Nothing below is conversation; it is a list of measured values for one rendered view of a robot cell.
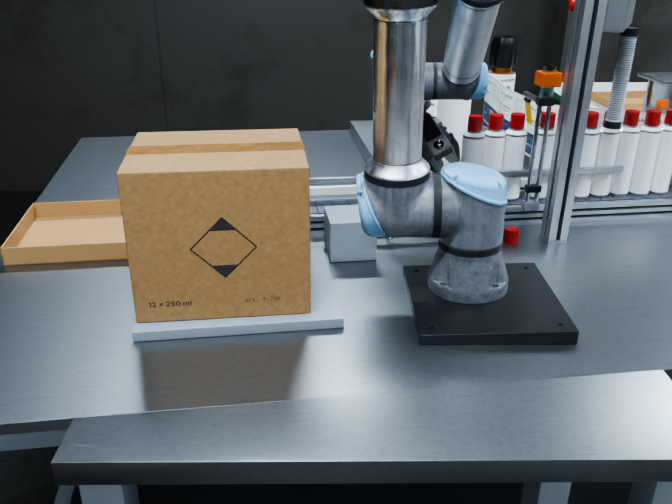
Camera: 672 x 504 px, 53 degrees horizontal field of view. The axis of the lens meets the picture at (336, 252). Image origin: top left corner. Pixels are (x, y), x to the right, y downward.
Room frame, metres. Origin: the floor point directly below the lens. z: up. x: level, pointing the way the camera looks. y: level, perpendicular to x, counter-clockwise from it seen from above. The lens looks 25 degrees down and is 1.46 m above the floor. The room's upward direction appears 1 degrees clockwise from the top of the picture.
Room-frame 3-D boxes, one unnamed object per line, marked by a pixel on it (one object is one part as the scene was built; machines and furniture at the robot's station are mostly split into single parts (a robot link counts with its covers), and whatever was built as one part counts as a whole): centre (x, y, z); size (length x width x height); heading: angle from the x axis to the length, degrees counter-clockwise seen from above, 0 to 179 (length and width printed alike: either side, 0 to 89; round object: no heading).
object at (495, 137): (1.53, -0.37, 0.98); 0.05 x 0.05 x 0.20
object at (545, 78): (1.49, -0.45, 1.05); 0.10 x 0.04 x 0.33; 8
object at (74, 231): (1.40, 0.56, 0.85); 0.30 x 0.26 x 0.04; 98
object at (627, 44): (1.47, -0.61, 1.18); 0.04 x 0.04 x 0.21
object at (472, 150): (1.52, -0.31, 0.98); 0.05 x 0.05 x 0.20
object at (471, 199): (1.14, -0.24, 1.02); 0.13 x 0.12 x 0.14; 87
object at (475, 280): (1.14, -0.25, 0.90); 0.15 x 0.15 x 0.10
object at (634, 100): (2.90, -1.30, 0.82); 0.34 x 0.24 x 0.04; 97
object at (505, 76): (2.16, -0.51, 1.04); 0.09 x 0.09 x 0.29
